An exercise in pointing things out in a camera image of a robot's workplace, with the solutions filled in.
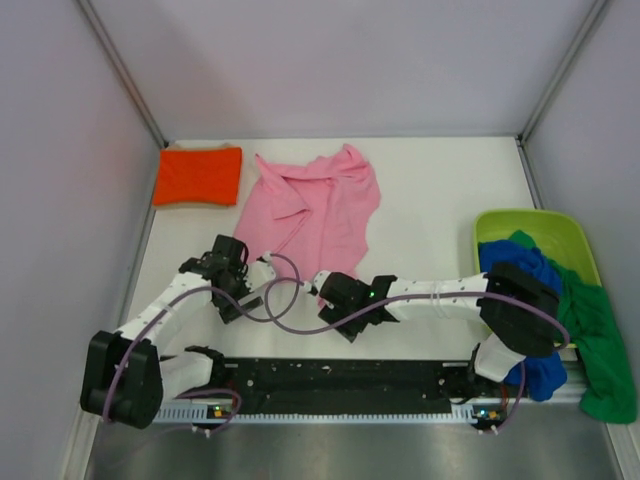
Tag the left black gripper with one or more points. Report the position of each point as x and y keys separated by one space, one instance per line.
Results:
x=226 y=308

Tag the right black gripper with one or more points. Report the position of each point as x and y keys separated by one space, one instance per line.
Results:
x=351 y=331

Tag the pink t shirt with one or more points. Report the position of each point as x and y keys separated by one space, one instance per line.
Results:
x=315 y=214

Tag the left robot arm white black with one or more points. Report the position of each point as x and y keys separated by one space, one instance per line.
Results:
x=128 y=374

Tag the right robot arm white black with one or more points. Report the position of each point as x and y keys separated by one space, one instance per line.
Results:
x=518 y=310

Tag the folded orange t shirt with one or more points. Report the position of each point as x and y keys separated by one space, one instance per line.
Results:
x=201 y=176

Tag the blue t shirt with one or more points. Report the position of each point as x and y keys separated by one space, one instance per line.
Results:
x=543 y=376

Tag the green plastic basket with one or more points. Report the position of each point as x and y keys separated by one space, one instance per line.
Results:
x=558 y=236

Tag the green t shirt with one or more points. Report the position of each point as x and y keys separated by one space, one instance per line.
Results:
x=586 y=313

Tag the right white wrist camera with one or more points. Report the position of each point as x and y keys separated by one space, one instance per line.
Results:
x=315 y=285

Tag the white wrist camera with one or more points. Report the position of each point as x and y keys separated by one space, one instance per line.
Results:
x=315 y=285
x=260 y=273

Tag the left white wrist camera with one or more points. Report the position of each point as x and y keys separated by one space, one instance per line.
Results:
x=260 y=273

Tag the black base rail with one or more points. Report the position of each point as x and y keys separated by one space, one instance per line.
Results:
x=322 y=386

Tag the grey slotted cable duct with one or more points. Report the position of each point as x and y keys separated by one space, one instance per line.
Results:
x=209 y=415

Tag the right aluminium frame post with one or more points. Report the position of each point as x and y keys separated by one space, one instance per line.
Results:
x=587 y=28

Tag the aluminium frame post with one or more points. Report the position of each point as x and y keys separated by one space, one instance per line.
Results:
x=113 y=57
x=587 y=28

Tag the left aluminium frame post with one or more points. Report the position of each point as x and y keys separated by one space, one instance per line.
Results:
x=113 y=57

